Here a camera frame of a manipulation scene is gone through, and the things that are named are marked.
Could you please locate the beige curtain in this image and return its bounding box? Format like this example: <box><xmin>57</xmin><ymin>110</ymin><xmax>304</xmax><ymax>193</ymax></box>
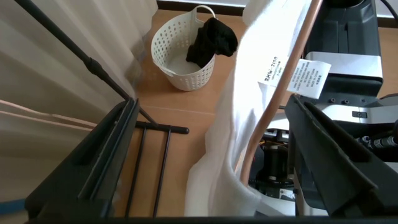
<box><xmin>0</xmin><ymin>0</ymin><xmax>159</xmax><ymax>203</ymax></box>

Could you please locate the white printed t-shirt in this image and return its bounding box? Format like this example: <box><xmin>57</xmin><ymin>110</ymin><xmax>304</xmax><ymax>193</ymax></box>
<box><xmin>183</xmin><ymin>0</ymin><xmax>332</xmax><ymax>218</ymax></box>

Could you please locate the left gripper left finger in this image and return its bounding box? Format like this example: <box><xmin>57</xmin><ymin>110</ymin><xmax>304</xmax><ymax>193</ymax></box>
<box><xmin>24</xmin><ymin>98</ymin><xmax>141</xmax><ymax>218</ymax></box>

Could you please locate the black clothes rack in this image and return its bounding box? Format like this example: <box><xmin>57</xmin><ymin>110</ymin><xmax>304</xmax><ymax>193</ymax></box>
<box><xmin>14</xmin><ymin>0</ymin><xmax>190</xmax><ymax>218</ymax></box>

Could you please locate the black cable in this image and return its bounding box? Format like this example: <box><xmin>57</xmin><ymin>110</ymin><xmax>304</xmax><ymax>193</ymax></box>
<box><xmin>379</xmin><ymin>0</ymin><xmax>398</xmax><ymax>20</ymax></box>

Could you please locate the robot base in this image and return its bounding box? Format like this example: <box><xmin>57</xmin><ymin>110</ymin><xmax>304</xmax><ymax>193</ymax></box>
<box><xmin>248</xmin><ymin>0</ymin><xmax>398</xmax><ymax>217</ymax></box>

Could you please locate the pink clothes hanger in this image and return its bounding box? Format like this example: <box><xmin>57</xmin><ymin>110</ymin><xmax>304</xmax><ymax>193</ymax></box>
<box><xmin>238</xmin><ymin>0</ymin><xmax>325</xmax><ymax>187</ymax></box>
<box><xmin>0</xmin><ymin>99</ymin><xmax>98</xmax><ymax>132</ymax></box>

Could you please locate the white laundry basket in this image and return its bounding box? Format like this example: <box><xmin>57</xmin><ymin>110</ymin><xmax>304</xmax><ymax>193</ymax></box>
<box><xmin>150</xmin><ymin>4</ymin><xmax>217</xmax><ymax>92</ymax></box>

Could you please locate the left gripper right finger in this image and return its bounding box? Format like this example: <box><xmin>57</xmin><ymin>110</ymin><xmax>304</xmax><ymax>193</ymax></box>
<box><xmin>284</xmin><ymin>94</ymin><xmax>398</xmax><ymax>217</ymax></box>

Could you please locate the black garment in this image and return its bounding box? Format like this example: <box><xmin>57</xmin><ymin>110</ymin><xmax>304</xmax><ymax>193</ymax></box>
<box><xmin>185</xmin><ymin>17</ymin><xmax>239</xmax><ymax>69</ymax></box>

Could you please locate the window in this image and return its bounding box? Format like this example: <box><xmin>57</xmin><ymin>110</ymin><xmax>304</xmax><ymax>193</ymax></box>
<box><xmin>0</xmin><ymin>198</ymin><xmax>26</xmax><ymax>215</ymax></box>

